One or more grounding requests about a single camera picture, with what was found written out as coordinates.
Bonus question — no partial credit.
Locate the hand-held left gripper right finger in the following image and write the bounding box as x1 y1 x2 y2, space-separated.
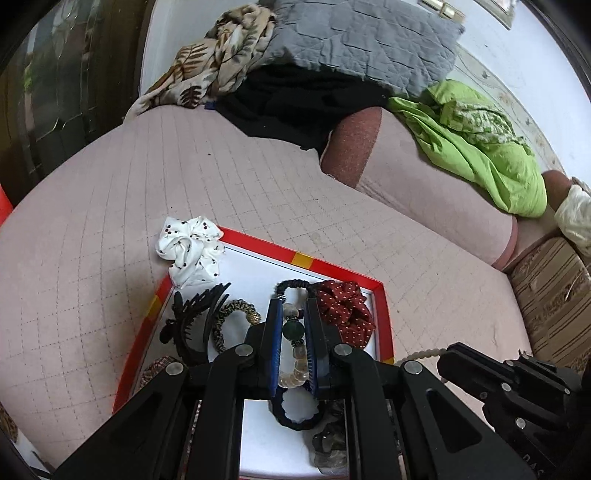
302 298 536 480

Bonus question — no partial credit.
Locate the black hair tie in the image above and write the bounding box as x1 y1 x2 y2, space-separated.
272 279 324 301
269 387 324 433

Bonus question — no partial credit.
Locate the leopard print hair tie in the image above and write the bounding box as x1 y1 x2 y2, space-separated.
210 299 262 354

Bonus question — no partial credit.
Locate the grey quilted pillow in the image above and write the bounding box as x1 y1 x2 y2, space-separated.
252 0 466 99

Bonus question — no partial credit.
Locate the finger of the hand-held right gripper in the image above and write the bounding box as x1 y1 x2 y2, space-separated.
436 342 513 402

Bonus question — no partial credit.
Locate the red polka dot scrunchie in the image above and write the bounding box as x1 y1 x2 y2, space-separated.
314 280 377 347

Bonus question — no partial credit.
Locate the green cloth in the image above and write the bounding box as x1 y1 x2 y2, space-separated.
387 79 548 219

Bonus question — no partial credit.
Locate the cream bead string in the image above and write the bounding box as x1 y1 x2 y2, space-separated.
396 347 448 384

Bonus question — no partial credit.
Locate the white plush cloth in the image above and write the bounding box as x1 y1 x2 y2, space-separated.
554 178 591 257

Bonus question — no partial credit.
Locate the leaf print blanket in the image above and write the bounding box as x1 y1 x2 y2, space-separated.
124 4 278 121

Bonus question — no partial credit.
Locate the pearl bead bracelet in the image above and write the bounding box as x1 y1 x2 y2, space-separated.
277 302 310 391

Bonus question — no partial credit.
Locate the dark wooden door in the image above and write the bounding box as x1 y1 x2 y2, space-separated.
0 0 155 206

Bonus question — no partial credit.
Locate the red rimmed white tray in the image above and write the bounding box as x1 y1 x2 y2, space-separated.
112 226 395 480

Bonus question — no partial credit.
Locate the red striped scrunchie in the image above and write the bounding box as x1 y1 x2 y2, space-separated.
141 355 169 386

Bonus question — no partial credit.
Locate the brown striped cushion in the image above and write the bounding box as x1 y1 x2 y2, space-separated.
508 237 591 370

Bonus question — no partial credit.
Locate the grey black sheer scrunchie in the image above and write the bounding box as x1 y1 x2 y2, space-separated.
307 401 349 474

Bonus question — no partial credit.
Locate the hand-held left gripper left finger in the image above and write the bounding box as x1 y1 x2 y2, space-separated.
53 298 283 480

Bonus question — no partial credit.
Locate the black cloth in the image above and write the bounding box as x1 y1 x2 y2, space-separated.
215 65 389 153

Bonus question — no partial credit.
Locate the black hair claw clip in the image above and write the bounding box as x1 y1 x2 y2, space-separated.
160 282 232 365

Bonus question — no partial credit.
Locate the framed wall picture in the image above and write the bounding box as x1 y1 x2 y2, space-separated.
418 0 467 21
480 0 518 29

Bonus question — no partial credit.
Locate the white dotted scrunchie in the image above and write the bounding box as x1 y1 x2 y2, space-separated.
154 215 226 289

